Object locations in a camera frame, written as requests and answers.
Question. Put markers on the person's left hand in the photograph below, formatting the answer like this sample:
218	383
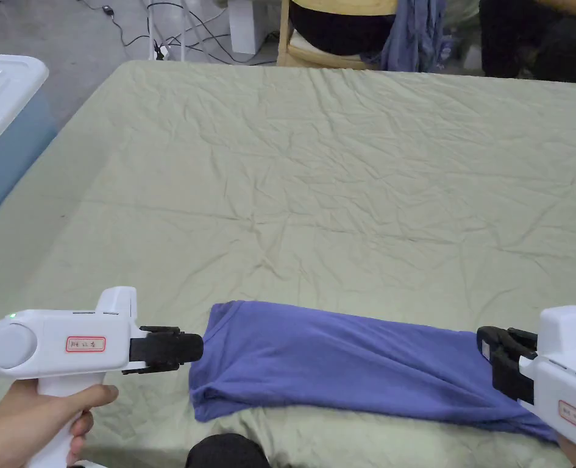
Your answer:
14	429

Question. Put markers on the blue shirt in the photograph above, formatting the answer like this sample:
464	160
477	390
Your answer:
341	360

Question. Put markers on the blue storage box white lid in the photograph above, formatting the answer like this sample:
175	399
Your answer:
5	122

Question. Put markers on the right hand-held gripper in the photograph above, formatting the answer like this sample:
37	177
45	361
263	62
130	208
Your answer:
570	360

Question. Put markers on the grey-blue hanging cloth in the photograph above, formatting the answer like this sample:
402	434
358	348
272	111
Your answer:
414	34

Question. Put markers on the bed with pale green sheet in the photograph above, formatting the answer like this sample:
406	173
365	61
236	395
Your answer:
292	185

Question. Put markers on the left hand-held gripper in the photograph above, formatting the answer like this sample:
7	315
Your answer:
63	343

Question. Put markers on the black power adapter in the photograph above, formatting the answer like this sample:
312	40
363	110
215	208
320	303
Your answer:
107	9

